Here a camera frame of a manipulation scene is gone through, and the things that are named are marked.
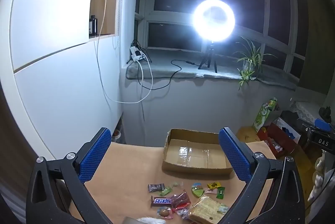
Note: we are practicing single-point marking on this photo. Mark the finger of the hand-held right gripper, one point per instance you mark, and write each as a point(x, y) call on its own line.
point(322, 124)

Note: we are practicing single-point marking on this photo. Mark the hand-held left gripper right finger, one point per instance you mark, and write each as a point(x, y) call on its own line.
point(233, 153)

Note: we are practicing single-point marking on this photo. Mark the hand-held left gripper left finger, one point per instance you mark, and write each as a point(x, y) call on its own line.
point(95, 153)

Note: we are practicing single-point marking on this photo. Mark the yellow candy packet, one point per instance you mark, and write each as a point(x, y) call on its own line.
point(214, 185)

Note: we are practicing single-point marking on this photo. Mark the shallow cardboard box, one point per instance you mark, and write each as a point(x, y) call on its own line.
point(193, 156)

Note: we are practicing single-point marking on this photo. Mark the small green candy packet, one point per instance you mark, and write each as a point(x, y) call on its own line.
point(221, 193)

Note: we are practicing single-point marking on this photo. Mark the pink candy packet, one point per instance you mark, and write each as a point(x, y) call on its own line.
point(210, 190)

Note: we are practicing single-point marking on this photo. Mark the green-blue candy packet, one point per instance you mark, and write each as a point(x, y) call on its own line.
point(197, 190)

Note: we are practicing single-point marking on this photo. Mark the clear cracker packet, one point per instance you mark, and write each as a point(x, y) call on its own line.
point(206, 209)

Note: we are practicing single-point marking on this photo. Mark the clear green candy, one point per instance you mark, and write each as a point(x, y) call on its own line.
point(176, 184)

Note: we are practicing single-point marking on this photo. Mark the red clear snack packet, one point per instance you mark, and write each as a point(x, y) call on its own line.
point(183, 213)
point(180, 199)

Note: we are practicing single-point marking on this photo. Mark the black patterned candy packet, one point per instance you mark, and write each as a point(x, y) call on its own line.
point(156, 187)

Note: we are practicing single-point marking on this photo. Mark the brown chocolate bar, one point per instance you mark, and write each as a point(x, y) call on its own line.
point(161, 201)

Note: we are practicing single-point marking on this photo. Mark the round chocolate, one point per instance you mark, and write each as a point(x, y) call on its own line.
point(165, 212)

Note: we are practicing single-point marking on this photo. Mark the person's right hand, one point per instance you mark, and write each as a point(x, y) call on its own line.
point(318, 177)

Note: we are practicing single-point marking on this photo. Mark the white lace cloth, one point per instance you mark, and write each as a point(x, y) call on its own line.
point(306, 110)

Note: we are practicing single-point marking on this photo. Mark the red box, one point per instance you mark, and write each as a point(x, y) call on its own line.
point(277, 135)

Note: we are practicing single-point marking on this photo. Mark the green drink carton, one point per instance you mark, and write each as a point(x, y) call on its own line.
point(263, 115)

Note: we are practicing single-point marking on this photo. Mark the potted spider plant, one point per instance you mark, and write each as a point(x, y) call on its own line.
point(248, 62)

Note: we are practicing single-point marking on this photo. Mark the white power strip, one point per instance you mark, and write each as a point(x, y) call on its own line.
point(134, 52)

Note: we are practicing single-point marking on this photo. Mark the dark bottle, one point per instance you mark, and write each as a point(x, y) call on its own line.
point(93, 26)

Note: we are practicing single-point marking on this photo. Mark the white cabinet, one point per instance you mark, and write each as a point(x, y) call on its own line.
point(52, 30)

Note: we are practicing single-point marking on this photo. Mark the white window frame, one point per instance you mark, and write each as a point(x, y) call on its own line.
point(266, 9)

